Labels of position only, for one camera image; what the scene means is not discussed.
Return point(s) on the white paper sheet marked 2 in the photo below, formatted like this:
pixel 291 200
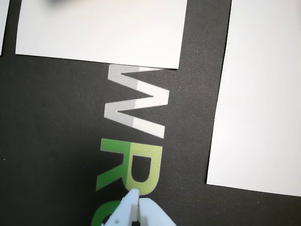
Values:
pixel 2 23

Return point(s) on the white paper sheet marked 1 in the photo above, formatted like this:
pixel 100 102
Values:
pixel 94 30

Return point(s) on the white paper sheet marked HOME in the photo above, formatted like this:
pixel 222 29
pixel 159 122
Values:
pixel 258 94

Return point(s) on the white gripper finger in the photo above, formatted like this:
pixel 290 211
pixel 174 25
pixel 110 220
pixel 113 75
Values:
pixel 152 216
pixel 122 212

